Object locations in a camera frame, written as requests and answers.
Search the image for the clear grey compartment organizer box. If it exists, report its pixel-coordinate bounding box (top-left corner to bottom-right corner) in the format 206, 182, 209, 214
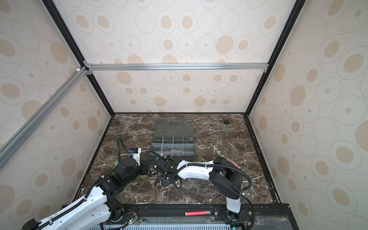
151, 120, 195, 161

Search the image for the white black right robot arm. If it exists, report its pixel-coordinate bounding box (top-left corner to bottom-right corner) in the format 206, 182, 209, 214
145, 150, 253, 213

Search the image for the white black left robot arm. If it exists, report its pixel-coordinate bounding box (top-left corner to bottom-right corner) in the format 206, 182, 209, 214
22, 138, 148, 230

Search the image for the red marker pen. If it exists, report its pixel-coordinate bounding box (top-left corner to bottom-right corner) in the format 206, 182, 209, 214
185, 210, 211, 216

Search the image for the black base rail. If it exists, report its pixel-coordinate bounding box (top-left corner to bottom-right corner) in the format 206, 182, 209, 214
89, 204, 298, 230

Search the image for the horizontal aluminium frame bar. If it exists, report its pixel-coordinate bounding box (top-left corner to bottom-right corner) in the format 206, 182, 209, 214
87, 63, 269, 71

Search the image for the diagonal aluminium frame bar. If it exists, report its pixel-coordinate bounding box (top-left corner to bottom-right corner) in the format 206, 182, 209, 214
1, 67, 87, 168

